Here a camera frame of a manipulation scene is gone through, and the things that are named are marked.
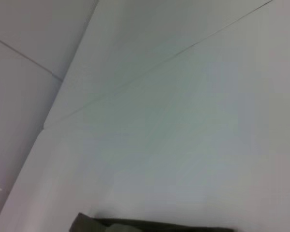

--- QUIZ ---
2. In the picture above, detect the dark green printed t-shirt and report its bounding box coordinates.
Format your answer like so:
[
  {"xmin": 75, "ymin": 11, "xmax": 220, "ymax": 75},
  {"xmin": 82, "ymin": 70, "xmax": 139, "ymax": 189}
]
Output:
[{"xmin": 69, "ymin": 212, "xmax": 237, "ymax": 232}]

